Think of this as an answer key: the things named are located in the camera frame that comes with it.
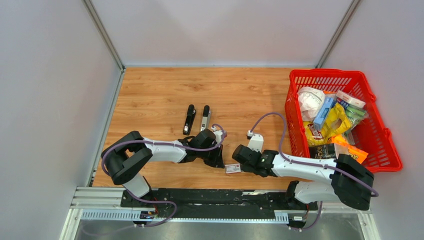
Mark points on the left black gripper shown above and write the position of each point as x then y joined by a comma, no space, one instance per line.
217,162

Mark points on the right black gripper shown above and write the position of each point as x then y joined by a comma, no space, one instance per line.
245,169

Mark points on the red white staple box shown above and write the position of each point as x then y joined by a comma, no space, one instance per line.
232,168

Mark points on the grey and black stapler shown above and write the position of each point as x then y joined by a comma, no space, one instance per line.
205,120

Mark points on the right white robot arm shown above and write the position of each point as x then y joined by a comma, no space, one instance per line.
340,179

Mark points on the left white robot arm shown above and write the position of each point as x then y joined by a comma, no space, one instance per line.
123,160

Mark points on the white crumpled bag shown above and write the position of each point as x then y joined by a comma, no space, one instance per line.
310,102

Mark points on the yellow chips bag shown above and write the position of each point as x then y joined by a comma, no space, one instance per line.
335,124

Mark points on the blue box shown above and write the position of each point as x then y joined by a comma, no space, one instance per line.
322,114

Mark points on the orange snack pack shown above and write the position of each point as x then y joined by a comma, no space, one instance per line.
356,153

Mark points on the white red package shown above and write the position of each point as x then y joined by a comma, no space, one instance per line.
347,100

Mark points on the green snack pack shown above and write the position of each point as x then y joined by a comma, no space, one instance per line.
355,115

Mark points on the red plastic basket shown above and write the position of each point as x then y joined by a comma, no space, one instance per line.
371,135

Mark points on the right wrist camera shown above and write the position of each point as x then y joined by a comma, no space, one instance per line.
256,141

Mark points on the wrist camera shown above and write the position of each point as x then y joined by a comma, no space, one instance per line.
219,135
256,141

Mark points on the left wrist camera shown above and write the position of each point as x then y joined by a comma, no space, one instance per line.
219,135

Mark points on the slotted cable duct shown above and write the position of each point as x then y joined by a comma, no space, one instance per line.
132,215

